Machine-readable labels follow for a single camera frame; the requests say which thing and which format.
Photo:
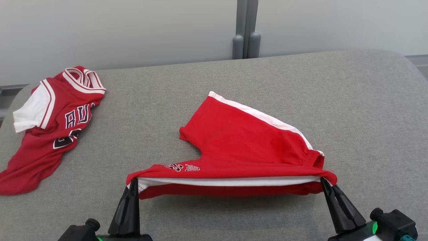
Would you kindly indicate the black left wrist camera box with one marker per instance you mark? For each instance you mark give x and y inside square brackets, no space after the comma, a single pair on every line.
[77,232]

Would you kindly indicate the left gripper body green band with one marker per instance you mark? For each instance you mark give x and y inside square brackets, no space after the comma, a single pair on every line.
[127,238]

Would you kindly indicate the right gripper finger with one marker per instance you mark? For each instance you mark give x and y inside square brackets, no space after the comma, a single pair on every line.
[336,214]
[351,216]

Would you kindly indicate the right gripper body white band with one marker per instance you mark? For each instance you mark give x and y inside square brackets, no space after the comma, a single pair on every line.
[361,236]

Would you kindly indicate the grey double partition post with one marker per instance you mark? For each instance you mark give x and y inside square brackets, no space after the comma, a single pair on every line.
[246,26]

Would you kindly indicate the red jersey white sleeves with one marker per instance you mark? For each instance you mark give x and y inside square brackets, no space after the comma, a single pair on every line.
[43,150]

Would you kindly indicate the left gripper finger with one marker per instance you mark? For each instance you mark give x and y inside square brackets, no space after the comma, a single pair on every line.
[134,217]
[120,217]

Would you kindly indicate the red shorts white side stripe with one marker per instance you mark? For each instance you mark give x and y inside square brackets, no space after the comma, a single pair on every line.
[240,140]

